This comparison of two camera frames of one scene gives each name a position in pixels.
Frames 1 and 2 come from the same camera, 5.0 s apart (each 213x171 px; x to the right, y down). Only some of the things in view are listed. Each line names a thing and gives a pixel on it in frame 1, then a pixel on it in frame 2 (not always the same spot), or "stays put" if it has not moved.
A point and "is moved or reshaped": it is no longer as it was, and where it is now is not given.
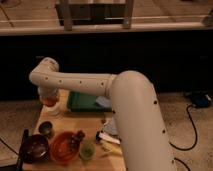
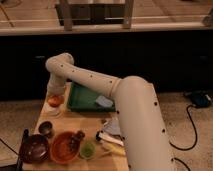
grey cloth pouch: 111,127 stays put
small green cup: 87,150 stays put
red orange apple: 49,101 is moved or reshaped
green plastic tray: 81,101 stays put
